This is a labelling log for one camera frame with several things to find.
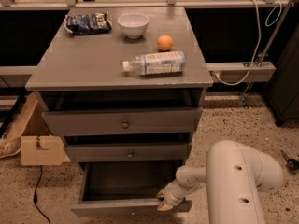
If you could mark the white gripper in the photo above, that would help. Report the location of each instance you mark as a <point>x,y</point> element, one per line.
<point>170,195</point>

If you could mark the grey bottom drawer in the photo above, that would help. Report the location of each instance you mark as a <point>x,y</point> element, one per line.
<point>125,188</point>

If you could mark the grey drawer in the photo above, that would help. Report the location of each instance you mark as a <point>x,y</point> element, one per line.
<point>129,152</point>
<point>125,188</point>
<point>123,121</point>

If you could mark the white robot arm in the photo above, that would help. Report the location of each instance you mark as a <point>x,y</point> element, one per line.
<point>234,175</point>

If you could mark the grey middle drawer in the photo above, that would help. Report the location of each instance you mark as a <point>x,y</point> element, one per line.
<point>129,152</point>

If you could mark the grey top drawer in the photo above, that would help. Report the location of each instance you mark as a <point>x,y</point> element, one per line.
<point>123,121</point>

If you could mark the grey drawer cabinet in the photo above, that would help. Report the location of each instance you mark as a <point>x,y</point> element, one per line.
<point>84,73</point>

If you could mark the cardboard box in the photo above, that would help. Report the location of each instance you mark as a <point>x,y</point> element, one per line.
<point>38,145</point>

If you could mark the black tool on floor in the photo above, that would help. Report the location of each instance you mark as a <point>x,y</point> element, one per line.
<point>292,164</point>

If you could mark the clear plastic water bottle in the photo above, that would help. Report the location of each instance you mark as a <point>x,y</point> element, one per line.
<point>156,63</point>

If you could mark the grey metal railing beam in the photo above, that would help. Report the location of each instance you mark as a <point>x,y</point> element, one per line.
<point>236,73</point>

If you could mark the orange fruit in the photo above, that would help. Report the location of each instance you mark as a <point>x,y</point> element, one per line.
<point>165,43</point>

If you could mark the dark cabinet at right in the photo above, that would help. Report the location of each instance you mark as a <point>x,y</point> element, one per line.
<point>282,91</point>

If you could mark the sneaker shoe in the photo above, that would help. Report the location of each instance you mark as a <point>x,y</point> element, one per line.
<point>9,148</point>

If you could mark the white ceramic bowl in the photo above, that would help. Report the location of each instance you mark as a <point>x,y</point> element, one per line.
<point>133,25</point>

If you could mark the blue chip bag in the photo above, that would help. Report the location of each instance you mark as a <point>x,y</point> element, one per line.
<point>87,24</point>

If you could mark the slanted metal pole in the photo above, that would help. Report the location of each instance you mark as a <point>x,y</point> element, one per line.
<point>267,47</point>

